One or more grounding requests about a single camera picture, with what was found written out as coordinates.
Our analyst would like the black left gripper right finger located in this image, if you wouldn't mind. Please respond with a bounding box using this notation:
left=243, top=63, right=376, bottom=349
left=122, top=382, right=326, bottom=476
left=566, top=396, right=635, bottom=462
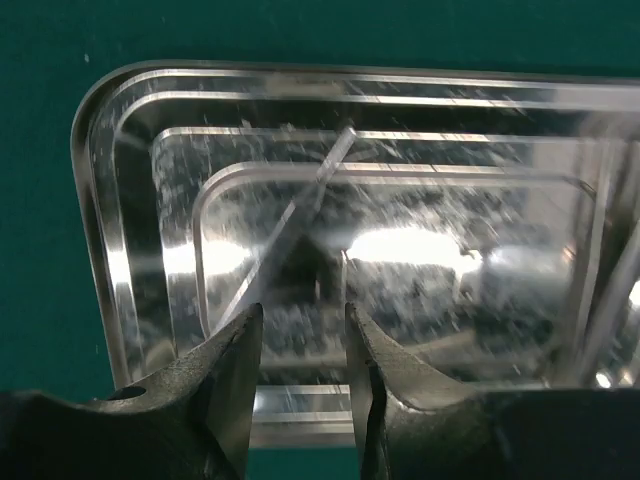
left=345, top=304, right=639, bottom=479

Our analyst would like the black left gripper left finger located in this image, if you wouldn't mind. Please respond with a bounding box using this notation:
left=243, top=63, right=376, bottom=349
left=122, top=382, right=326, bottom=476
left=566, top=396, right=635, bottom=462
left=1, top=304, right=263, bottom=479

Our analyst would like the dark green surgical cloth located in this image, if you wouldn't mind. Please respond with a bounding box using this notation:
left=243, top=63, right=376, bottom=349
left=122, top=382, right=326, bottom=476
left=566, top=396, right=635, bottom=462
left=0, top=0, right=640, bottom=480

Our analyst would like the stainless steel instrument tray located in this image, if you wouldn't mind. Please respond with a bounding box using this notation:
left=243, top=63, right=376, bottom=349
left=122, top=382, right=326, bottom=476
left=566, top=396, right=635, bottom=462
left=70, top=61, right=639, bottom=446

